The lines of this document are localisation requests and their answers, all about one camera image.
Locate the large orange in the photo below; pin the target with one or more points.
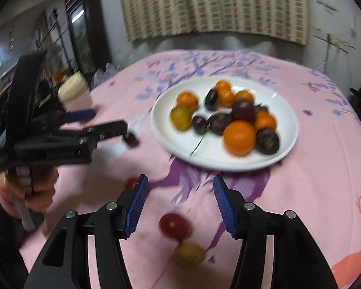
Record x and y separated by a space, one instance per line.
239 138

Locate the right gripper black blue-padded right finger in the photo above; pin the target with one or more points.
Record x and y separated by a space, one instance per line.
297 260

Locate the small orange kumquat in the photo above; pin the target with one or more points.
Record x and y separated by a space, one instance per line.
222 85
226 98

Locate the wrinkled dark passion fruit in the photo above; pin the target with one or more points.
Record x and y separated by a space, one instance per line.
267 141

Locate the dark cherry with stem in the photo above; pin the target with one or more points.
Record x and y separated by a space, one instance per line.
200 125

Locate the orange tangerine on plate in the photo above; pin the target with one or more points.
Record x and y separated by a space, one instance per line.
265 120

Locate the checked beige curtain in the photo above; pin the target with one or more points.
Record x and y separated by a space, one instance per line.
282 19

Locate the dark purple passion fruit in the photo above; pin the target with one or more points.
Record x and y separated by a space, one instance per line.
218 122

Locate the small dark oval fruit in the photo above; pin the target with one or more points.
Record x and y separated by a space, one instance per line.
262 108

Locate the large dark plum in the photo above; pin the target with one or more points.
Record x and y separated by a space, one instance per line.
243 109

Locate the small red tomato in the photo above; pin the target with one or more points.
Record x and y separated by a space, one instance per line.
130 182

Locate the yellow-green citrus on plate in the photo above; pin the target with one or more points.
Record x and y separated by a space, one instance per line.
181 118

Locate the white oval plate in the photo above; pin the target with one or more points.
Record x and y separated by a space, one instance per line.
208 151

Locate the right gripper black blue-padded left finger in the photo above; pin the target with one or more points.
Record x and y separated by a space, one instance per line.
64 261

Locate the dark wooden framed cabinet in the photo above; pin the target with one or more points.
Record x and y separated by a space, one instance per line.
88 35

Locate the oblong dark passion fruit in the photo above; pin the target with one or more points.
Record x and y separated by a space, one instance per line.
211 100

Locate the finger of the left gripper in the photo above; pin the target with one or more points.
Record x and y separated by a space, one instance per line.
106 130
79 116

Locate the yellow-orange citrus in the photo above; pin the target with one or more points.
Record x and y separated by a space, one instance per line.
246 95

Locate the white wall power strip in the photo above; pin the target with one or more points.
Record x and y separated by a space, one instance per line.
336 40

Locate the cream lidded cup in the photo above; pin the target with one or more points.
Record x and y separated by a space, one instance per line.
74 93

